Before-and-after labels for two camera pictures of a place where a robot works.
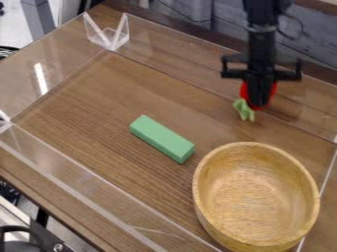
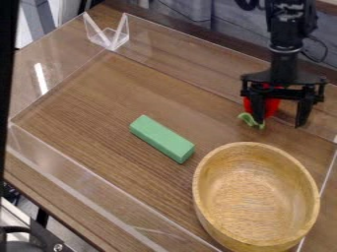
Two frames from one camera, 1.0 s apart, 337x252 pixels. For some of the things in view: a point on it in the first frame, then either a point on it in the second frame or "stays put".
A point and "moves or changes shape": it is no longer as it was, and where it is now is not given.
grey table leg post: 39,17 stays put
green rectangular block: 165,140 stays put
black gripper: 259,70 → 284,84
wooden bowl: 256,197 stays put
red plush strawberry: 244,94 moves or changes shape
